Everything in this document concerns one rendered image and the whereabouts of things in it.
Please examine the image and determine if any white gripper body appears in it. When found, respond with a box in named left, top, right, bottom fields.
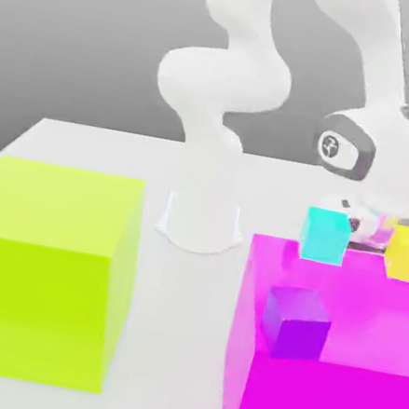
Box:
left=347, top=216, right=396, bottom=257

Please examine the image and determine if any small cyan cube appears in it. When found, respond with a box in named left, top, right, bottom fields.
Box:
left=295, top=204, right=356, bottom=269

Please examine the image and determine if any small purple cube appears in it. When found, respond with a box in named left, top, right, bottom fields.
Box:
left=254, top=280, right=338, bottom=368

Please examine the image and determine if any large lime box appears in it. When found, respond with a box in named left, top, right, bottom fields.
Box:
left=0, top=154, right=154, bottom=399

